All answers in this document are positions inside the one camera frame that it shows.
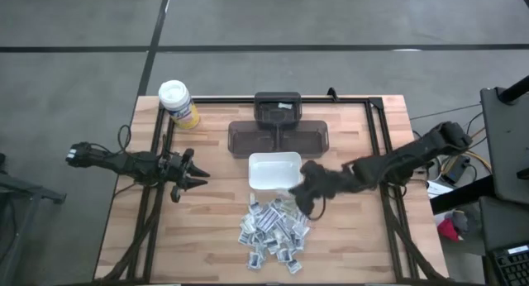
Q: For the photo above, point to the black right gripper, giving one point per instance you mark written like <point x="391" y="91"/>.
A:
<point x="322" y="180"/>

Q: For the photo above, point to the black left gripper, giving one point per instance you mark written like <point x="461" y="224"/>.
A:
<point x="175" y="172"/>

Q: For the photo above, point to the white plastic bin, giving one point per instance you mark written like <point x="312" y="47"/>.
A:
<point x="273" y="170"/>

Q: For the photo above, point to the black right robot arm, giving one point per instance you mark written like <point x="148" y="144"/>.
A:
<point x="396" y="162"/>

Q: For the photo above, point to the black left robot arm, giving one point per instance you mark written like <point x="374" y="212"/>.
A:
<point x="124" y="164"/>

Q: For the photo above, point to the blue striped white packet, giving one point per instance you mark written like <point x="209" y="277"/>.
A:
<point x="244" y="237"/>
<point x="286" y="224"/>

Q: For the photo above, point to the yellow Lysol wipes canister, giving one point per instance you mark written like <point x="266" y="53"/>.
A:
<point x="177" y="102"/>

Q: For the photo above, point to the small smoky translucent bin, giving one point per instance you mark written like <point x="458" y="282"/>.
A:
<point x="268" y="112"/>

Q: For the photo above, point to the small black clamp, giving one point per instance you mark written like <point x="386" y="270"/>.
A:
<point x="332" y="93"/>

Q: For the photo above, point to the white paper sheet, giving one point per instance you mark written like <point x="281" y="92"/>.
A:
<point x="438" y="189"/>

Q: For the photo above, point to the red and grey cloth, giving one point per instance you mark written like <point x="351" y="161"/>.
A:
<point x="448" y="230"/>

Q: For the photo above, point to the black power box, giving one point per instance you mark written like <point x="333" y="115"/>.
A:
<point x="456" y="170"/>

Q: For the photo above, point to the grey metal stand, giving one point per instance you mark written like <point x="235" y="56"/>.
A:
<point x="25" y="191"/>

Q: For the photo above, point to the black keyboard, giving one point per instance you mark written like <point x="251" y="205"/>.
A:
<point x="512" y="269"/>

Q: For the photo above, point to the black pole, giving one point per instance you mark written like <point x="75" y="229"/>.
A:
<point x="514" y="91"/>

